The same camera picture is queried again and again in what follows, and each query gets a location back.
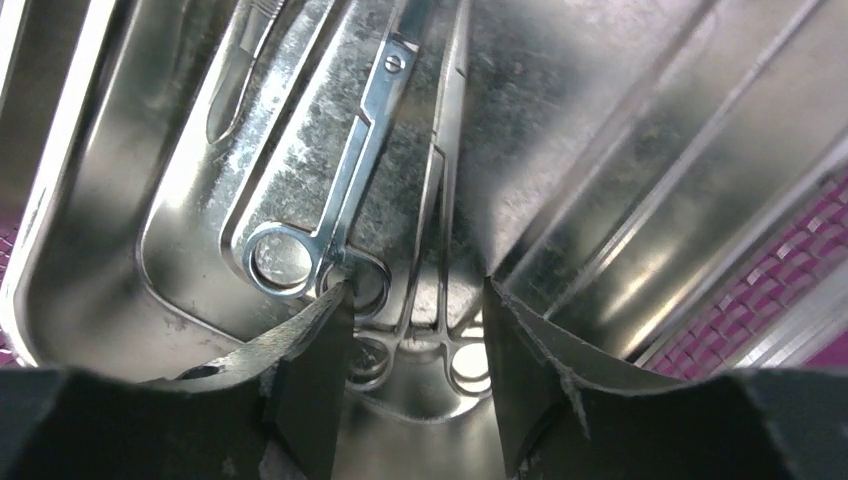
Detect steel two-compartment tray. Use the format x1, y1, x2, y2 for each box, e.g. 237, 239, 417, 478
1, 1, 847, 479

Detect steel surgical scissors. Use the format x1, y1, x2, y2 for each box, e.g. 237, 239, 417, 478
242, 1, 437, 320

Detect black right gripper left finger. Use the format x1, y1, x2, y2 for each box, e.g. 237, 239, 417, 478
1, 282, 354, 479

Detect maroon cloth wrap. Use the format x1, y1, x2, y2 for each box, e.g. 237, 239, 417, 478
0, 178, 848, 382

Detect steel hemostat clamp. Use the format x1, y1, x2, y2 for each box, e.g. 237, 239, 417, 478
348, 1, 491, 397

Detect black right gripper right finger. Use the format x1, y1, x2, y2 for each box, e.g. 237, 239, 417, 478
482, 279, 847, 479

